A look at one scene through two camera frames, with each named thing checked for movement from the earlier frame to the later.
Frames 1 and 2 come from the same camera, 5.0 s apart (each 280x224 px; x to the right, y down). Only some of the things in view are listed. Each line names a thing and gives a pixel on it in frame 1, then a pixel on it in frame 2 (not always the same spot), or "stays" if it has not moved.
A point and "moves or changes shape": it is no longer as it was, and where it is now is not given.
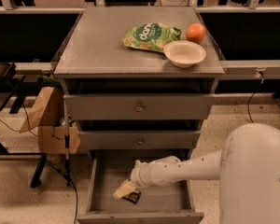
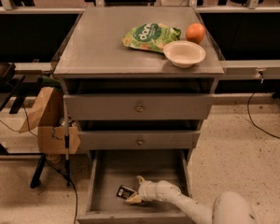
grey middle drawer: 138,139 stays
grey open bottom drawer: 106,170 stays
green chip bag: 150,36 stays
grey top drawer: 139,106 stays
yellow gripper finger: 124,189 → 135,199
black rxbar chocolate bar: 133,197 moves or changes shape
